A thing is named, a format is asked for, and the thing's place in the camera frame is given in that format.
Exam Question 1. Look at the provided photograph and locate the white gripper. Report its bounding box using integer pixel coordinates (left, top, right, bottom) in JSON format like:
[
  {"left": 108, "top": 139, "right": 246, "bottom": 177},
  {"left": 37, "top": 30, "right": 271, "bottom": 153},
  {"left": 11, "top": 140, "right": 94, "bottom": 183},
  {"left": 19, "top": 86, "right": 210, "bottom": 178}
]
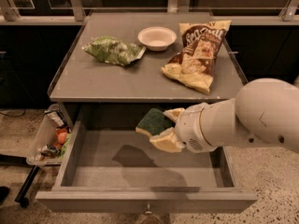
[{"left": 149, "top": 103, "right": 218, "bottom": 153}]

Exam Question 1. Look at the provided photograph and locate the green yellow sponge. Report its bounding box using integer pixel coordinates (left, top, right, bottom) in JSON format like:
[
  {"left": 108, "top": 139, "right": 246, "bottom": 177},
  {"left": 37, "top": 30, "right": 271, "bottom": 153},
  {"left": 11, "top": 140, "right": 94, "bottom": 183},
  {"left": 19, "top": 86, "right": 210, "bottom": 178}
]
[{"left": 135, "top": 108, "right": 174, "bottom": 137}]

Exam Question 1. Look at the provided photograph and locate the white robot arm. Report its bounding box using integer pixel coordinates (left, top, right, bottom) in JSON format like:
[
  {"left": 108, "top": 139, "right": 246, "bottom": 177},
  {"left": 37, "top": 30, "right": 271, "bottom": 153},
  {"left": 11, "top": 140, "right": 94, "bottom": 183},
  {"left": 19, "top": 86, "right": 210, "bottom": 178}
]
[{"left": 149, "top": 78, "right": 299, "bottom": 153}]

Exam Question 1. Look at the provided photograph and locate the grey open top drawer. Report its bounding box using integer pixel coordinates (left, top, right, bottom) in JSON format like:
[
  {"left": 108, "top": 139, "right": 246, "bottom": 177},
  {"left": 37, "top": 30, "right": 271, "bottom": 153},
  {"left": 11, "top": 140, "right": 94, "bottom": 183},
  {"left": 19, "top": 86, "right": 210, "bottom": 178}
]
[{"left": 35, "top": 103, "right": 259, "bottom": 215}]

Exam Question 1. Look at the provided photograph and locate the metal drawer knob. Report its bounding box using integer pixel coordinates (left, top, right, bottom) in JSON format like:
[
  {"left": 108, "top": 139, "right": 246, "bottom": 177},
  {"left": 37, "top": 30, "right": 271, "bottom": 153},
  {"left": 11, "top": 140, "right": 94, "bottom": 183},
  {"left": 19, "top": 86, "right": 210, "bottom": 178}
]
[{"left": 143, "top": 203, "right": 153, "bottom": 217}]

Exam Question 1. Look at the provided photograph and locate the grey cabinet counter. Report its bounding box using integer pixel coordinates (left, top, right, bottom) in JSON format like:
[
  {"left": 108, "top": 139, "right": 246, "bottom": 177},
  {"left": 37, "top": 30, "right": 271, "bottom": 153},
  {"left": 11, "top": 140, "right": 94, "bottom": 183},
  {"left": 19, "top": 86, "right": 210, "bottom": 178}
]
[{"left": 47, "top": 12, "right": 253, "bottom": 133}]

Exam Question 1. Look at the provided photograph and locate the brown yellow chip bag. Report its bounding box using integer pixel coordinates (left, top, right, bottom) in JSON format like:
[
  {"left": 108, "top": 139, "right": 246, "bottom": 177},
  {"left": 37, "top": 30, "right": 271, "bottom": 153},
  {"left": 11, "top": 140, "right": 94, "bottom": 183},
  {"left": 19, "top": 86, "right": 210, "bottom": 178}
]
[{"left": 161, "top": 21, "right": 231, "bottom": 94}]

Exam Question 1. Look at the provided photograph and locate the white bowl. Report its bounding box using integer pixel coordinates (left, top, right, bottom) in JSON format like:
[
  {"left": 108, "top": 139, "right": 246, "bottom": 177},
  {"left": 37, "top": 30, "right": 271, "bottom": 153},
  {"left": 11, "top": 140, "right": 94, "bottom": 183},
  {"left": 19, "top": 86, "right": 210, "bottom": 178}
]
[{"left": 137, "top": 27, "right": 177, "bottom": 51}]

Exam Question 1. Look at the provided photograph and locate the green chip bag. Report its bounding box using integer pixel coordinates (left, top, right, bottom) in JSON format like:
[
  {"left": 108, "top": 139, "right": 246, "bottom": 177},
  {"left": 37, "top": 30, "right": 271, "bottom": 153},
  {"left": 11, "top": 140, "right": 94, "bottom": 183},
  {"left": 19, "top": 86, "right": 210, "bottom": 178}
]
[{"left": 82, "top": 35, "right": 146, "bottom": 66}]

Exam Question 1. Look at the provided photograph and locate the orange fruit in bin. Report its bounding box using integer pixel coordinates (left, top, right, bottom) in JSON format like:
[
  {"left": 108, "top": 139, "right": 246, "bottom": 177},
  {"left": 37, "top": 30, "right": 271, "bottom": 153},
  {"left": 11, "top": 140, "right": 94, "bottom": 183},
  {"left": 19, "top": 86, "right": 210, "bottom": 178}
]
[{"left": 57, "top": 133, "right": 67, "bottom": 145}]

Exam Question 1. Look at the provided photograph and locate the clear plastic bin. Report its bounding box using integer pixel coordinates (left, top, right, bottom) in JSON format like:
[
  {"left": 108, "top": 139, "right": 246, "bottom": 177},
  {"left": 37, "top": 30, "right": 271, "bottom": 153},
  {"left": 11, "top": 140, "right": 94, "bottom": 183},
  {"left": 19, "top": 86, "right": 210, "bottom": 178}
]
[{"left": 26, "top": 104, "right": 72, "bottom": 167}]

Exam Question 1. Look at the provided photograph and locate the white packet in bin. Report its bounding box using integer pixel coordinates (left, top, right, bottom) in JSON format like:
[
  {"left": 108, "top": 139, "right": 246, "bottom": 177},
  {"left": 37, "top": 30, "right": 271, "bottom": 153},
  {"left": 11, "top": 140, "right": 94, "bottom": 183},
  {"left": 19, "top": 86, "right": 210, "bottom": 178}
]
[{"left": 45, "top": 108, "right": 67, "bottom": 128}]

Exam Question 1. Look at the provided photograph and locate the black stand leg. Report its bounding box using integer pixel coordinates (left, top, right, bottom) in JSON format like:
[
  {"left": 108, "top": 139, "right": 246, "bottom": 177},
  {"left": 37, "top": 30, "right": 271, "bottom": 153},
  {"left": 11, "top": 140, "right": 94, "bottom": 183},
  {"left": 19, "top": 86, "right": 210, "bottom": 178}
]
[{"left": 0, "top": 154, "right": 39, "bottom": 208}]

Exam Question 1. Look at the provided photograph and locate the metal window frame rail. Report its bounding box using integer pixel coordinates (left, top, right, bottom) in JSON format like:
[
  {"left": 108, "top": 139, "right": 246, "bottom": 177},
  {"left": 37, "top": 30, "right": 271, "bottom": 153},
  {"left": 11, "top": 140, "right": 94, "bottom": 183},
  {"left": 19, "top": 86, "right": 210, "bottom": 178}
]
[{"left": 0, "top": 0, "right": 299, "bottom": 25}]

